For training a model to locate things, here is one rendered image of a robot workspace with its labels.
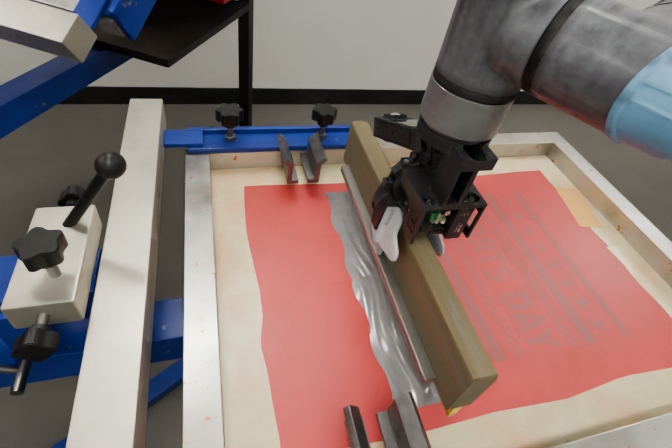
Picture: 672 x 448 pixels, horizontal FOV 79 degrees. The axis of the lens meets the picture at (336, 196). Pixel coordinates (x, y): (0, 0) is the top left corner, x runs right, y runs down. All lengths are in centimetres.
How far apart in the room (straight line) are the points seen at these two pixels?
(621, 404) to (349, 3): 227
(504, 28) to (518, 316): 44
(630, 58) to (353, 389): 41
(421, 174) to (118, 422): 35
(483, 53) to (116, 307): 41
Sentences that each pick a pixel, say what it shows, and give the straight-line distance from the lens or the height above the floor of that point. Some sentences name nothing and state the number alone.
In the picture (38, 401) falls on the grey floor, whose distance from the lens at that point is 166.
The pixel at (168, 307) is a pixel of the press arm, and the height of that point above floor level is 92.
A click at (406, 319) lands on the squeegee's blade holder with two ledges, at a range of 50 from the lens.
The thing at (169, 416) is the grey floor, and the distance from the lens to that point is 153.
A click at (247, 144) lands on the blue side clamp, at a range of 71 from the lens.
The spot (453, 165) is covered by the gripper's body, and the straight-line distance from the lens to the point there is 38.
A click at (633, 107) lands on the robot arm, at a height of 133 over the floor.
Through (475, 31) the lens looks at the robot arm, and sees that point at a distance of 34.
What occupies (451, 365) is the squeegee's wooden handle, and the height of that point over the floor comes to 106.
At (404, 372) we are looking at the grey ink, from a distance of 54.
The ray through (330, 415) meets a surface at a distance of 51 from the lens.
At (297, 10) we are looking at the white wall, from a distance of 250.
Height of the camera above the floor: 143
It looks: 43 degrees down
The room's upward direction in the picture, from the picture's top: 12 degrees clockwise
